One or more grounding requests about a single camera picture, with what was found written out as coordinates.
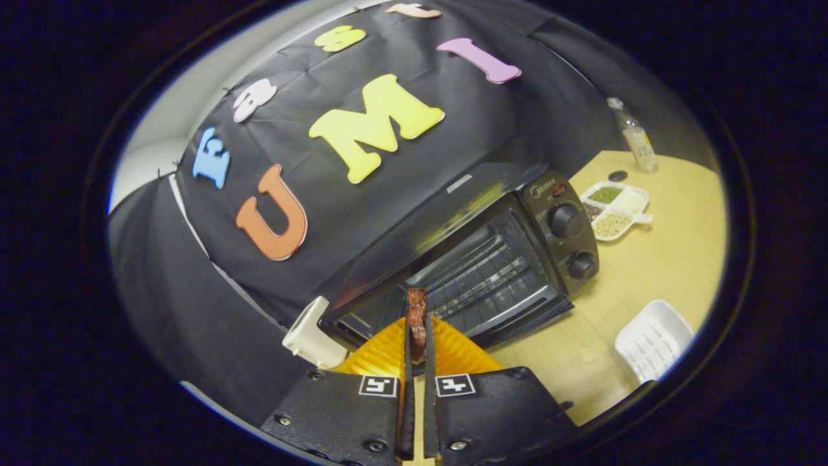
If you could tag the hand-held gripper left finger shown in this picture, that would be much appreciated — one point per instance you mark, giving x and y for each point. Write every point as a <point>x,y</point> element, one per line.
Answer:
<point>343,414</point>

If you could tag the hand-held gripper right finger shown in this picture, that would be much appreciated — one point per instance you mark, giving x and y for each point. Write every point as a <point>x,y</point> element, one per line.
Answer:
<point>498,414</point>

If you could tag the brown meat piece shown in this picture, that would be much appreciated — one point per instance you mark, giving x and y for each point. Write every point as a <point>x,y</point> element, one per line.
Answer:
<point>417,310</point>

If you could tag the black toaster oven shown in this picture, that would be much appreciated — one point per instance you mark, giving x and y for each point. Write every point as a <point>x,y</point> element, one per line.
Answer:
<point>563,220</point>

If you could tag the white bread toaster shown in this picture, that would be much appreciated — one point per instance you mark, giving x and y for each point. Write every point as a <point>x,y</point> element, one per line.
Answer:
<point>310,343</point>

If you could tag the small white plastic tray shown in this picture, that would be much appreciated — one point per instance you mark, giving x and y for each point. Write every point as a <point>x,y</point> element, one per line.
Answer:
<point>653,340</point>

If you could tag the white divided dish with beans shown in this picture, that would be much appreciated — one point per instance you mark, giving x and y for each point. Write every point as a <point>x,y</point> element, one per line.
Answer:
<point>614,210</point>

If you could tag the small dark bottle cap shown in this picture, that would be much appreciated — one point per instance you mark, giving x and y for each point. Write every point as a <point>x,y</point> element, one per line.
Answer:
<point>618,175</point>

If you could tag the small clear glass bottle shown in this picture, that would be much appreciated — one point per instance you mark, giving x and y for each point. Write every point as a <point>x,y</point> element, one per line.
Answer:
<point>640,145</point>

